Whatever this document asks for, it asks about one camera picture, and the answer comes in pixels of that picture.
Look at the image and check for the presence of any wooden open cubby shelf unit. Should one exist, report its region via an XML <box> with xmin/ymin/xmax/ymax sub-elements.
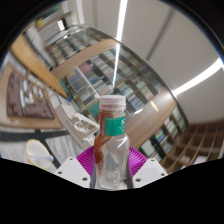
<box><xmin>159</xmin><ymin>120</ymin><xmax>224</xmax><ymax>174</ymax></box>

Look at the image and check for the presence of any bookcase behind glass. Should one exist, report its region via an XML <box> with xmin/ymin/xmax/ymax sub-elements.
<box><xmin>43</xmin><ymin>26</ymin><xmax>108</xmax><ymax>65</ymax></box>

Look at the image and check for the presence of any clear plastic bottle green label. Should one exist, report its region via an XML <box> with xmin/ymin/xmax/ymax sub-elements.
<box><xmin>89</xmin><ymin>94</ymin><xmax>131</xmax><ymax>191</ymax></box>

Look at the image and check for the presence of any white plastic spoon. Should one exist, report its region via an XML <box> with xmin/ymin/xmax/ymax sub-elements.
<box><xmin>35</xmin><ymin>152</ymin><xmax>55</xmax><ymax>163</ymax></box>

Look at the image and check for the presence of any beige building model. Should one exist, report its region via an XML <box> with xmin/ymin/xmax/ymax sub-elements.
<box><xmin>54</xmin><ymin>103</ymin><xmax>101</xmax><ymax>150</ymax></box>

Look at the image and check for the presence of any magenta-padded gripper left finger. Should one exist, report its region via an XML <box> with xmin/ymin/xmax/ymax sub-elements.
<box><xmin>54</xmin><ymin>145</ymin><xmax>98</xmax><ymax>190</ymax></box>

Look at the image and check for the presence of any large book-filled shelf wall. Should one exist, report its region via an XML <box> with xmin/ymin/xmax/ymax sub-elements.
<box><xmin>59</xmin><ymin>48</ymin><xmax>164</xmax><ymax>116</ymax></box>

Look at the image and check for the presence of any long white ceiling light strip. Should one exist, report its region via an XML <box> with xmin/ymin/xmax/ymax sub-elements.
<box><xmin>112</xmin><ymin>0</ymin><xmax>130</xmax><ymax>88</ymax></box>
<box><xmin>171</xmin><ymin>58</ymin><xmax>224</xmax><ymax>98</ymax></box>

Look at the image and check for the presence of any brown building model on board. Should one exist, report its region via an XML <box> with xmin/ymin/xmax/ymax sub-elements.
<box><xmin>0</xmin><ymin>63</ymin><xmax>64</xmax><ymax>130</ymax></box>

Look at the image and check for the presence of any tall book-filled shelf unit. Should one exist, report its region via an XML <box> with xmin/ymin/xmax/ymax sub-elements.
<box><xmin>139</xmin><ymin>106</ymin><xmax>188</xmax><ymax>162</ymax></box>

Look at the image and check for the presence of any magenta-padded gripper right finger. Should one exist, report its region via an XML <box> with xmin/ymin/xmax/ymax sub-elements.
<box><xmin>128</xmin><ymin>145</ymin><xmax>169</xmax><ymax>190</ymax></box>

